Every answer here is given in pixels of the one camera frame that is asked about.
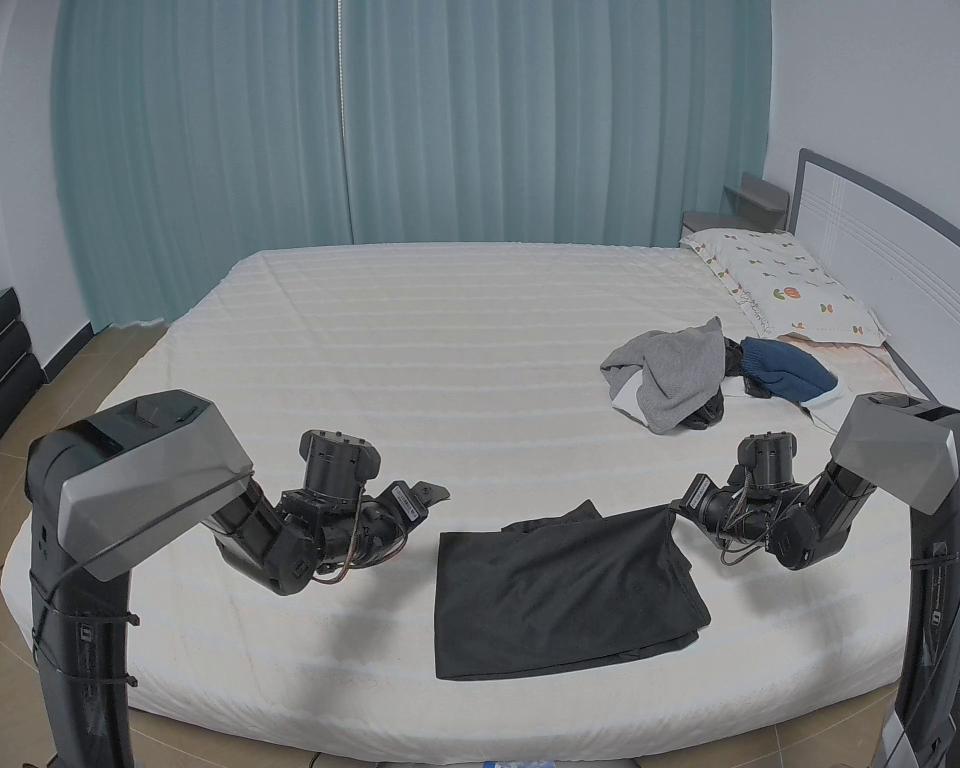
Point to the blue-green curtain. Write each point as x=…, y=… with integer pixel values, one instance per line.
x=202, y=150
x=555, y=120

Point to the grey bedside table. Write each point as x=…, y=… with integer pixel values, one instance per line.
x=742, y=202

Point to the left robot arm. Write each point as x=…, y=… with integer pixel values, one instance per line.
x=150, y=465

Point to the bed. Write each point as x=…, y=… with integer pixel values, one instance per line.
x=412, y=360

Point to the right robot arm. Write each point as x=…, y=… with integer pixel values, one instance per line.
x=892, y=457

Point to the grey garment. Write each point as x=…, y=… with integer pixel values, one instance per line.
x=675, y=367

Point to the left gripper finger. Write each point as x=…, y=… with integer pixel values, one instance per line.
x=433, y=493

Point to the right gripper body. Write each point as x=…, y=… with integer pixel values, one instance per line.
x=712, y=506

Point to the white knitted garment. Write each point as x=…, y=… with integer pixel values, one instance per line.
x=829, y=405

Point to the dark blue garment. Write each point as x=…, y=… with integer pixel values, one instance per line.
x=791, y=371

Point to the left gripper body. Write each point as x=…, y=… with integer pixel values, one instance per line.
x=382, y=536

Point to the black T-shirt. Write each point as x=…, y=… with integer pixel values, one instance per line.
x=562, y=592

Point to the black chest of drawers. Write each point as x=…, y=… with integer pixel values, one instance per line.
x=15, y=367

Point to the white printed pillow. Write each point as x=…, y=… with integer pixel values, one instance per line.
x=787, y=285

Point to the black garment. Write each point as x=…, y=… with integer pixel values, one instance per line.
x=705, y=416

